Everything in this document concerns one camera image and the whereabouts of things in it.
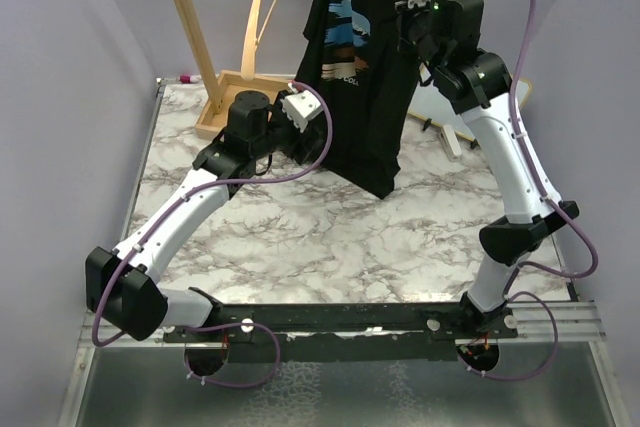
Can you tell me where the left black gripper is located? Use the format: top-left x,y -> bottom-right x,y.
252,92 -> 323,164

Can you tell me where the black printed t shirt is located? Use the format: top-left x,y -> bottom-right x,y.
295,0 -> 419,199

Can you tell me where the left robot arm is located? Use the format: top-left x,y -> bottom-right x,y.
85,82 -> 332,347

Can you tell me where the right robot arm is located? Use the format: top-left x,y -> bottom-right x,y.
398,0 -> 579,338

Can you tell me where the light wooden hanger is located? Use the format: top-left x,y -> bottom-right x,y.
240,0 -> 278,81

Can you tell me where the small whiteboard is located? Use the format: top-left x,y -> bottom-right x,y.
407,76 -> 532,141

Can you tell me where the wooden clothes rack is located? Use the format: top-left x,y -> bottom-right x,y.
154,0 -> 437,141

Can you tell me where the white board eraser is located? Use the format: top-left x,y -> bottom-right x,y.
439,124 -> 462,161

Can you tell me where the pink capped marker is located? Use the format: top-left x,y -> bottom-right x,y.
178,75 -> 201,84

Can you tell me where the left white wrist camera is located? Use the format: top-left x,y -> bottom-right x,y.
282,91 -> 323,132

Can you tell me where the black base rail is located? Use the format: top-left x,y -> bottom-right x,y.
163,300 -> 517,363

